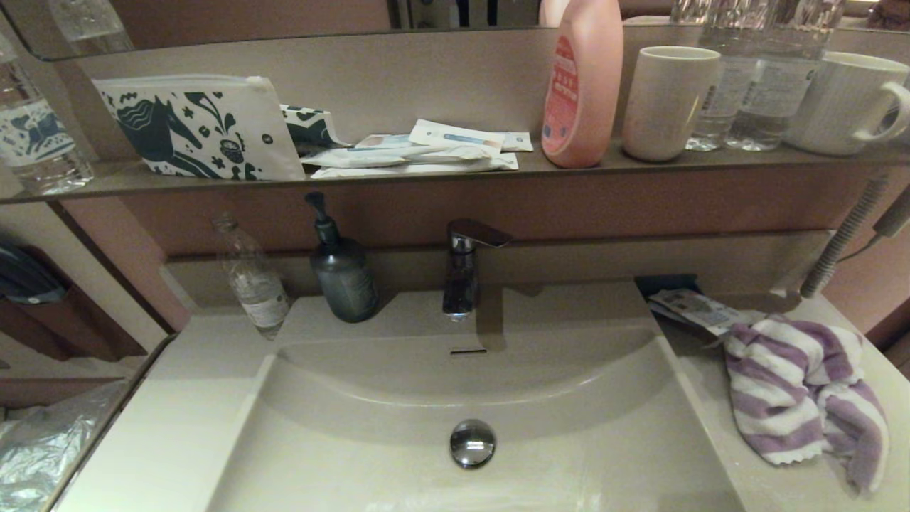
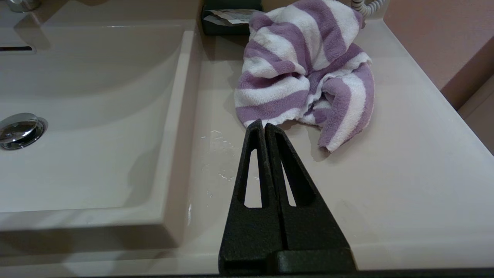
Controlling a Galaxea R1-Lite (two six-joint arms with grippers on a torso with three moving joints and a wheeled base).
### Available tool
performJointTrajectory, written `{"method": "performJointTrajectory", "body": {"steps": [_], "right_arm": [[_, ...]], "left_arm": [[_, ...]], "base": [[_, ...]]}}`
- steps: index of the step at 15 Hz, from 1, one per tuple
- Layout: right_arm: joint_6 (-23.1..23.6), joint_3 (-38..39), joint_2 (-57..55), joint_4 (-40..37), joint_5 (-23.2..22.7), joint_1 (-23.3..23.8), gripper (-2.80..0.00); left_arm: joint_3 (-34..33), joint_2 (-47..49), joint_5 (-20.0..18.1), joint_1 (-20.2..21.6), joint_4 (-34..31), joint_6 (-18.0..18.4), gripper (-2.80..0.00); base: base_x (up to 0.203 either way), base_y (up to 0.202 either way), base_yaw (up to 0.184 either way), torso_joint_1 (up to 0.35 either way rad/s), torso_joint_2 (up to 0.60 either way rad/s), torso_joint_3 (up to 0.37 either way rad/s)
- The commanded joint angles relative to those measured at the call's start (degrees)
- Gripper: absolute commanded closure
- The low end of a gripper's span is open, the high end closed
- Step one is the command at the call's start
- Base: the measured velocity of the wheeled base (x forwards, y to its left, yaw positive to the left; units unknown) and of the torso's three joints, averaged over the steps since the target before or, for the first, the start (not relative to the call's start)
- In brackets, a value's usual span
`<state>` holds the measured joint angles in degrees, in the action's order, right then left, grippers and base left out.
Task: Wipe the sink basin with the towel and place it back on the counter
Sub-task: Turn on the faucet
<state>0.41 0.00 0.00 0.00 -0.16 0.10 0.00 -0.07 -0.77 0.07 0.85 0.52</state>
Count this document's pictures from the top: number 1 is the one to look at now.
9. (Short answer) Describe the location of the chrome sink faucet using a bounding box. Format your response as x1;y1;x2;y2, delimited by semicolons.
442;218;513;322

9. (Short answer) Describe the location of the purple white striped towel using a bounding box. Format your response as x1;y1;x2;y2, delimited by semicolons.
724;316;891;495

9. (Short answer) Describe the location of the white ceramic sink basin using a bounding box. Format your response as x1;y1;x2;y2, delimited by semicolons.
206;281;747;512

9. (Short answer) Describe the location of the long flat white packet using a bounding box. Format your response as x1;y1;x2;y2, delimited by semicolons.
311;153;520;179

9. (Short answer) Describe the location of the dark pump soap dispenser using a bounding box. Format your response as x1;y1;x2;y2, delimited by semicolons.
305;191;380;324

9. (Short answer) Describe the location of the white packet blue print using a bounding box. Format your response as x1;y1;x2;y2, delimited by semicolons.
409;119;507;157

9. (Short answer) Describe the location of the white toothbrush packet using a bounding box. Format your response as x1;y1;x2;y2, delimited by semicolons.
301;144;498;169

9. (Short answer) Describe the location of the pale thin packet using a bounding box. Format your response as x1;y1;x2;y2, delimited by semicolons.
355;134;417;150

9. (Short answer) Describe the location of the chrome drain stopper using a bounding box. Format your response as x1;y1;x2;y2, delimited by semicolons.
449;419;496;469

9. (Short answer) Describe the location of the small folded printed pouch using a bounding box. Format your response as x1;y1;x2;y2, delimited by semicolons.
279;105;353;157

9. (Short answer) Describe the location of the small clear plastic bottle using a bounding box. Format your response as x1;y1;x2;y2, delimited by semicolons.
211;213;292;341

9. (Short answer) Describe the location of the pink lotion bottle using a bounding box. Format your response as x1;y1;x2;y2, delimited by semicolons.
540;0;625;169

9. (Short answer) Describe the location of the black flat tray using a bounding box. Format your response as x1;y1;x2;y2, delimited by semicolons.
635;274;701;299

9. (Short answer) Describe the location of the printed paper packet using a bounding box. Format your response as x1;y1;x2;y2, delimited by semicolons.
647;288;765;336

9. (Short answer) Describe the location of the white pouch horse print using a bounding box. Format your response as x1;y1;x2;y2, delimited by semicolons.
92;74;306;181

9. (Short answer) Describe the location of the clear water bottle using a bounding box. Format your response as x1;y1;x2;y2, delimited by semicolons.
672;0;754;152
725;0;847;152

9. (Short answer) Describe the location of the brown wooden side shelf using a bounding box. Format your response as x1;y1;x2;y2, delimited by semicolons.
0;245;148;363

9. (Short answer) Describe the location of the dark blue rounded object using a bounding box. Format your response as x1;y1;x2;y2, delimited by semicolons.
0;238;68;306

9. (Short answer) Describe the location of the water bottle blue label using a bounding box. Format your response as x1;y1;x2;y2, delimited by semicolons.
0;32;95;196

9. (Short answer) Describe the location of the crumpled clear plastic bag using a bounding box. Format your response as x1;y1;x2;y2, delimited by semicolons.
0;380;132;512

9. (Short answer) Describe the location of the brown wall shelf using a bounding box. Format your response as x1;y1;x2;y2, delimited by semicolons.
0;139;910;206

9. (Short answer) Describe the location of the white handleless cup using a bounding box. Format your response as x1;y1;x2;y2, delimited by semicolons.
622;46;723;163

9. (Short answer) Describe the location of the wall mirror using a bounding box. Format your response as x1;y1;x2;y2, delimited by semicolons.
0;0;910;61

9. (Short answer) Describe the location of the grey corrugated hose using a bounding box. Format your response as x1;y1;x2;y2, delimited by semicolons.
800;174;889;299

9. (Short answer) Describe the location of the white mug with handle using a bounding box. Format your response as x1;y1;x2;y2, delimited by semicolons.
784;51;910;157

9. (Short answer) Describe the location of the grey handset with cord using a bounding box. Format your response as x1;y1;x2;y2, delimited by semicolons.
835;199;910;265

